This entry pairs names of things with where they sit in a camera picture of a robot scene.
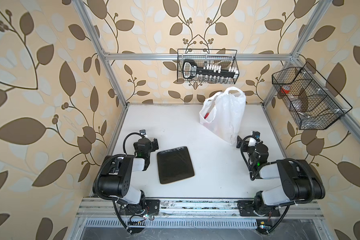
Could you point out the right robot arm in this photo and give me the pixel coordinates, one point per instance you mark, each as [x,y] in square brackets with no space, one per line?
[299,183]

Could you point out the side wire basket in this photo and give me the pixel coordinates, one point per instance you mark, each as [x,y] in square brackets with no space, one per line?
[315,103]

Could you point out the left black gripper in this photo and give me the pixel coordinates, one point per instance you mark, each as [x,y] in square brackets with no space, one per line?
[153,144]

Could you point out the back wire basket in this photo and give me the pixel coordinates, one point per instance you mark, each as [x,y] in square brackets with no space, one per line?
[203,57]

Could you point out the black square plate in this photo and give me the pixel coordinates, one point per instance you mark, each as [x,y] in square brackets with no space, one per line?
[174,165]

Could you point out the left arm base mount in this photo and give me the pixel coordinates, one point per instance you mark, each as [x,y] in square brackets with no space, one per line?
[138,216]

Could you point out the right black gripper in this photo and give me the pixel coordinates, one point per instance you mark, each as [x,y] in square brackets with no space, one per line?
[240,141]

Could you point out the white plastic bag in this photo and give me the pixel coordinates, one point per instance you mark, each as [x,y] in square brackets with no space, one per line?
[222,114]

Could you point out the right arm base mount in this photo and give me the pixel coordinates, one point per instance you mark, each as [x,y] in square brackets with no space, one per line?
[267,217]

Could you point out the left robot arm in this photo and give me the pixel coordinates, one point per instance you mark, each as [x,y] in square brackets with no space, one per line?
[114,179]

